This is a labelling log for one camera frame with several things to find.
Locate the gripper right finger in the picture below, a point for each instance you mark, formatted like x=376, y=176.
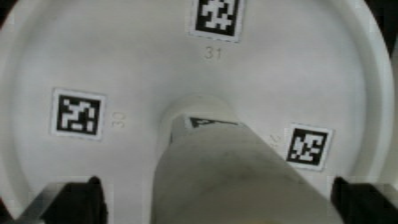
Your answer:
x=360, y=203

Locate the white round table top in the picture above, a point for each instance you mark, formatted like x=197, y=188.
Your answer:
x=115, y=63

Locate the white table leg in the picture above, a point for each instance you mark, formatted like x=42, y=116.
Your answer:
x=223, y=182

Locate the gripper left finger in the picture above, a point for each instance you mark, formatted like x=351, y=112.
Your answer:
x=67, y=204

